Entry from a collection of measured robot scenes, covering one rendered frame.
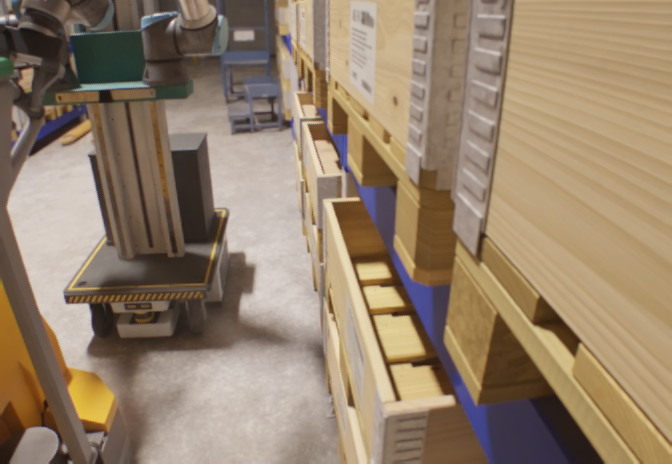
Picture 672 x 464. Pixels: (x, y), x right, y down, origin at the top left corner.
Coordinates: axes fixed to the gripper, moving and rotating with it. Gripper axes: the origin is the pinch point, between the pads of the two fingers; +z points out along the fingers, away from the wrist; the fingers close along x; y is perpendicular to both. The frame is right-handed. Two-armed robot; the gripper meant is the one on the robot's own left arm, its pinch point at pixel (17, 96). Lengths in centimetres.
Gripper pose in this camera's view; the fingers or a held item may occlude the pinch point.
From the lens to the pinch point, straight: 109.7
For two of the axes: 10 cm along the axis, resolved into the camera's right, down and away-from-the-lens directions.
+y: 2.5, -0.8, -9.6
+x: 9.5, 2.0, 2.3
